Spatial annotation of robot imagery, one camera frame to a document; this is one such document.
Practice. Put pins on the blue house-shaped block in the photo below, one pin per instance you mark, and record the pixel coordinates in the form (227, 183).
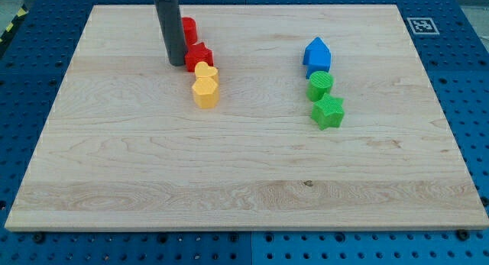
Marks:
(317, 57)

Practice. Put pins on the red star block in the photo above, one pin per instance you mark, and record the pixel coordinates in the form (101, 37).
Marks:
(197, 53)

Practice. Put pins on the black white fiducial marker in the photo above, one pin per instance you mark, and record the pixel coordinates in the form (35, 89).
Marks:
(422, 26)

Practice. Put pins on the green star block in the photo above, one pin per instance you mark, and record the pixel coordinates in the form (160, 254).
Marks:
(328, 112)

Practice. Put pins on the yellow hexagon block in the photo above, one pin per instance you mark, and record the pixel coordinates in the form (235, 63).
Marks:
(206, 92)

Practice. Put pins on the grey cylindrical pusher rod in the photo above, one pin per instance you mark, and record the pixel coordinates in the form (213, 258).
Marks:
(171, 25)

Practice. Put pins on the wooden board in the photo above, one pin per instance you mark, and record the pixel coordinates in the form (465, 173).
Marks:
(125, 148)

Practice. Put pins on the yellow heart block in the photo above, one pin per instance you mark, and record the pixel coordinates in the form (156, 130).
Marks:
(204, 70)

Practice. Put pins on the green cylinder block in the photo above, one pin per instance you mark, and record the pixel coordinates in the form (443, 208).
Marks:
(320, 83)

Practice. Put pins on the red cylinder block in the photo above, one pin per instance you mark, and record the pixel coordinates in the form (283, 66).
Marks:
(190, 30)

